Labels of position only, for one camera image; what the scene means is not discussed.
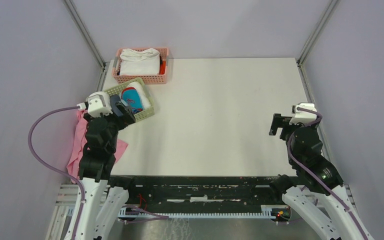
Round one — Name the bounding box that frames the folded white towel in basket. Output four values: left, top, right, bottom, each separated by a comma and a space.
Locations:
119, 48, 160, 76

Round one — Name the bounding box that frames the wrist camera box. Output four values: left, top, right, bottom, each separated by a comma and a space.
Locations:
289, 102, 318, 125
86, 91, 113, 118

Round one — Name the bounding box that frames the pink towel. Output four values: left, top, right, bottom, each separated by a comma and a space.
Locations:
66, 110, 128, 178

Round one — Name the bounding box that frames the rolled dark blue towel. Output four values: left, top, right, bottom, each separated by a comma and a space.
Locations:
110, 94, 123, 117

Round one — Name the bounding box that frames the red and teal patterned towel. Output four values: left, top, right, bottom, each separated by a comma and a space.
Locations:
121, 87, 144, 114

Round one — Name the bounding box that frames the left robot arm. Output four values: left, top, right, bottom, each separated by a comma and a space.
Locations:
64, 100, 136, 240

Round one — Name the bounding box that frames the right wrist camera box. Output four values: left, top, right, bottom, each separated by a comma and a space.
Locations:
289, 102, 318, 125

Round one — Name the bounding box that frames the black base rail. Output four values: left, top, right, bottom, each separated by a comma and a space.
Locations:
108, 175, 284, 215

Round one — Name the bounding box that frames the pink plastic basket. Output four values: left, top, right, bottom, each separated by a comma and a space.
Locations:
111, 47, 170, 85

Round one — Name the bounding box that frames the green plastic basket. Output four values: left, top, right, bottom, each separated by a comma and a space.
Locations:
104, 77, 155, 122

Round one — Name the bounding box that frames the white cable duct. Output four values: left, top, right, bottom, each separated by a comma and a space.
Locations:
117, 207, 277, 220

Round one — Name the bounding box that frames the white towel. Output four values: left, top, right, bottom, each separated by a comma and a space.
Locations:
128, 81, 152, 110
119, 48, 160, 76

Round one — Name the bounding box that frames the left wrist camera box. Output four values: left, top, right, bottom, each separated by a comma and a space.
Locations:
86, 91, 113, 118

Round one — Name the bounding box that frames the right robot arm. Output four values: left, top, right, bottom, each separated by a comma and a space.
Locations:
268, 111, 373, 240

